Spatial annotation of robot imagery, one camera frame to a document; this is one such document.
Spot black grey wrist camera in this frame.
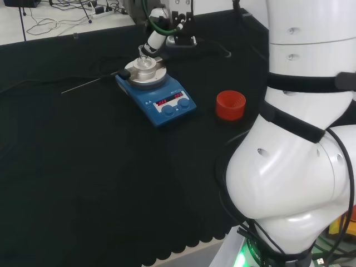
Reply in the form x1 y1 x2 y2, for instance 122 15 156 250
165 35 198 49

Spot red ribbed plastic cup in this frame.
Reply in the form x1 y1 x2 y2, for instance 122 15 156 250
215 90 246 122

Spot clear round-bottom glass flask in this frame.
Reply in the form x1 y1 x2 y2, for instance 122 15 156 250
136 52 154 71

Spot heater with blue base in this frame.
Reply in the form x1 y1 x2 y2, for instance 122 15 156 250
115 57 197 128

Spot black bench cloth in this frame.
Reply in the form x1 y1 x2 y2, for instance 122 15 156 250
0 7 271 267

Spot black heater power cable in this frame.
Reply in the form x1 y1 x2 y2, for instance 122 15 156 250
0 71 121 95

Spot green robot cable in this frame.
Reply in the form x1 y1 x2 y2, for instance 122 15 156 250
141 0 185 36

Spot thin metal probe rod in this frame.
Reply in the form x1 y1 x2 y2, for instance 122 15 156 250
61 72 118 95

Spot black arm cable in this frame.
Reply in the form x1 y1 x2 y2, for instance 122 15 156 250
324 127 356 262

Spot white power strip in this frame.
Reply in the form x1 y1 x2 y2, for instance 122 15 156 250
91 4 131 19

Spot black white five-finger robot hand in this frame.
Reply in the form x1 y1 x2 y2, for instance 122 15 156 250
139 0 196 55

